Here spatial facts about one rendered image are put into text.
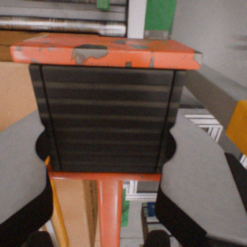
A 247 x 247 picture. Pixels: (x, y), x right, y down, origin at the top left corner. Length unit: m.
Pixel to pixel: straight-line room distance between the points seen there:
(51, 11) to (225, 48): 1.04
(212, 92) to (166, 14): 0.86
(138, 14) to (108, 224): 0.53
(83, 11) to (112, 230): 0.64
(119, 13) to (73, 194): 0.57
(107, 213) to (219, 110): 0.29
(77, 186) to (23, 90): 0.21
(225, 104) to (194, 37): 0.94
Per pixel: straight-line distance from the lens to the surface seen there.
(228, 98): 0.37
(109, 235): 0.22
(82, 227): 0.51
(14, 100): 0.30
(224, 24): 1.34
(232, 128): 0.35
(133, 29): 0.59
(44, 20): 0.68
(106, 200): 0.17
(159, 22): 1.21
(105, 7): 0.55
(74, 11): 0.72
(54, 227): 0.48
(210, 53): 1.34
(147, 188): 1.60
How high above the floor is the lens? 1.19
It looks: 59 degrees down
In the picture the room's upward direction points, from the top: 177 degrees clockwise
